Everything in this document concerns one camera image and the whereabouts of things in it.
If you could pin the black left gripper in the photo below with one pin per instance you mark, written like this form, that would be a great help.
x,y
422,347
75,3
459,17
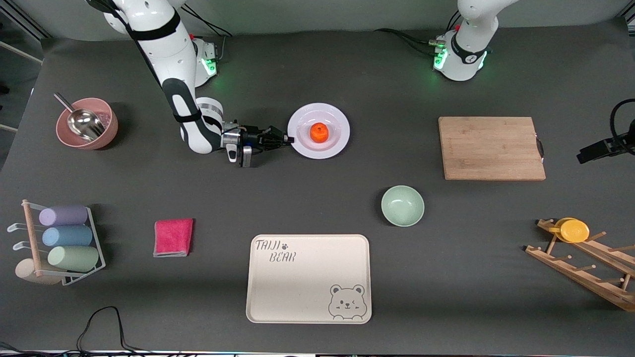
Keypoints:
x,y
632,135

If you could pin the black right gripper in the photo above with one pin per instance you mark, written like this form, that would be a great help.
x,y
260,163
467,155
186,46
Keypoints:
x,y
251,137

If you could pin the orange fruit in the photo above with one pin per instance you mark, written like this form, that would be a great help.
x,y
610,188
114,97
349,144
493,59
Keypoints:
x,y
319,132

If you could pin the lavender round plate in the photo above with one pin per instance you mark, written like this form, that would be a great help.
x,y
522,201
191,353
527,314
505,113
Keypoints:
x,y
337,144

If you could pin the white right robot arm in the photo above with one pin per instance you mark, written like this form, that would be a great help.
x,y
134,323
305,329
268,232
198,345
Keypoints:
x,y
173,54

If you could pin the yellow cup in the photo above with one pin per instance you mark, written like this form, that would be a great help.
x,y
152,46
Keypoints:
x,y
574,231

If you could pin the wooden cutting board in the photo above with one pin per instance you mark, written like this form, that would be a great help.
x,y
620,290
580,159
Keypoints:
x,y
491,148

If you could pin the wooden peg drying rack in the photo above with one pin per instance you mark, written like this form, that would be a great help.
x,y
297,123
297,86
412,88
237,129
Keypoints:
x,y
585,282

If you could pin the light green bowl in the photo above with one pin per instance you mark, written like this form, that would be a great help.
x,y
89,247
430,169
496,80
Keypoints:
x,y
402,206

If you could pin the pink folded cloth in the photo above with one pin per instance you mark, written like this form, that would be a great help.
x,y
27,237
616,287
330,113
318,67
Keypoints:
x,y
172,238

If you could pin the cream bear print tray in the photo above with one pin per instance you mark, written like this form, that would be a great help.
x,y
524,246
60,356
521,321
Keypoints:
x,y
302,282

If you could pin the pink bowl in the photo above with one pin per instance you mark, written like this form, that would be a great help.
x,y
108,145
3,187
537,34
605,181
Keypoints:
x,y
106,131

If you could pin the metal scoop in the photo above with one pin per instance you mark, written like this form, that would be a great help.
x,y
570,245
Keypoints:
x,y
84,124

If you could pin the purple cup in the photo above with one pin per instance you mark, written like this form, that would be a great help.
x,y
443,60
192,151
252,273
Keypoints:
x,y
64,215

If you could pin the blue cup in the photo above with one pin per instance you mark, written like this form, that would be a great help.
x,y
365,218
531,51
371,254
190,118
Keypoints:
x,y
67,236

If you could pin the green cup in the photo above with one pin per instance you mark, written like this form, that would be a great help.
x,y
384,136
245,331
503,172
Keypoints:
x,y
74,258

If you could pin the beige cup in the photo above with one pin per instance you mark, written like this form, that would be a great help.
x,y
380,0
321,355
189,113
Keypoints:
x,y
27,275

